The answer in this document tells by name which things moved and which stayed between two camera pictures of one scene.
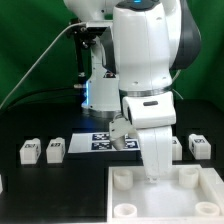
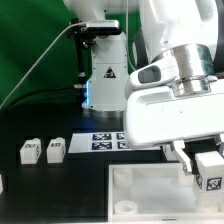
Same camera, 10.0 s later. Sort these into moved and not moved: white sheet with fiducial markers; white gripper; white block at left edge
Moved: white gripper
Not moved: white sheet with fiducial markers; white block at left edge
